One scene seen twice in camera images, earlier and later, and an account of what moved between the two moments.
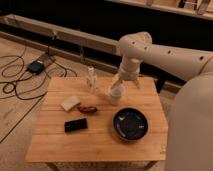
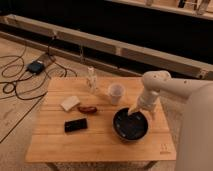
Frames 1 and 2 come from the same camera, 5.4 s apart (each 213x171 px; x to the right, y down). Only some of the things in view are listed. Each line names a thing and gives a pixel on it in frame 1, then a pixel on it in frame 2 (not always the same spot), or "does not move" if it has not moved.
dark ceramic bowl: x=130 y=124 does not move
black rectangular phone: x=74 y=125 does not move
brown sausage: x=88 y=109 does not move
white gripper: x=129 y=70 to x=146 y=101
